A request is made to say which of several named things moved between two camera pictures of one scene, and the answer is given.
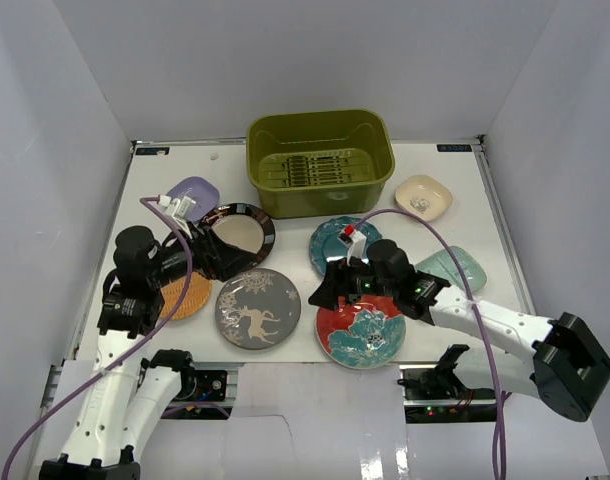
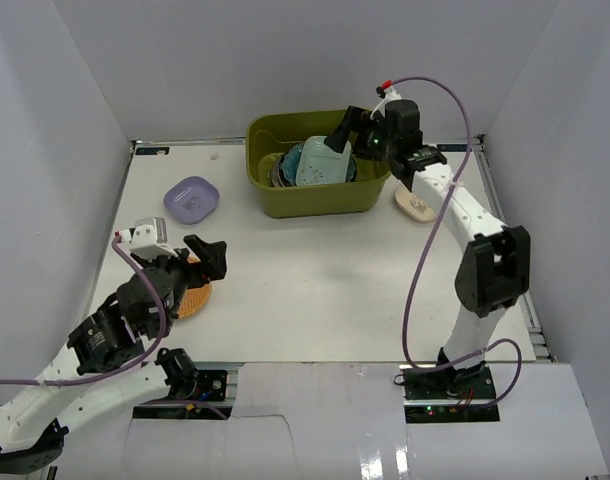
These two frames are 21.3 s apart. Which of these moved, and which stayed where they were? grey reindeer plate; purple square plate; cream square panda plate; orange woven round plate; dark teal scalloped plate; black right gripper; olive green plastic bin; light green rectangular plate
Moved: dark teal scalloped plate; black right gripper; grey reindeer plate; light green rectangular plate
Stayed: orange woven round plate; cream square panda plate; purple square plate; olive green plastic bin
